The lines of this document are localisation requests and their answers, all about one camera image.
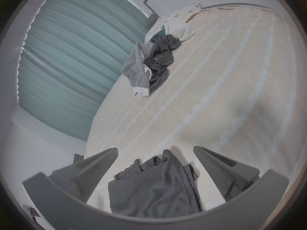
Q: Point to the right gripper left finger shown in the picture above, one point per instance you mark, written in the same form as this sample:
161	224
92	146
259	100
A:
93	171

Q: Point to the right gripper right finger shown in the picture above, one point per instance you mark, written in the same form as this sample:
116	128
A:
215	171

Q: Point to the black T-shirt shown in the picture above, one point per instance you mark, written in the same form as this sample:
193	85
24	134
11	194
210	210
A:
153	188

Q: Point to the bed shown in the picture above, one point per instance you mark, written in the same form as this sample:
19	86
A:
227	92

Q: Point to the pile of clothes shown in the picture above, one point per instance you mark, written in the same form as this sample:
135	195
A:
156	56

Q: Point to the black chest of drawers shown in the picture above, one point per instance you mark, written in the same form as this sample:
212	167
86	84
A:
78	158

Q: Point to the blue-green curtain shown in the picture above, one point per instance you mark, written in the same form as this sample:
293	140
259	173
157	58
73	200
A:
60	92
91	32

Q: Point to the white printed pillow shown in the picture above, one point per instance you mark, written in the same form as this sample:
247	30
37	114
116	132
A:
177	15

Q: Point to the grey bedside table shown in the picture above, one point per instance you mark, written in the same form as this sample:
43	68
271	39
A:
151	19

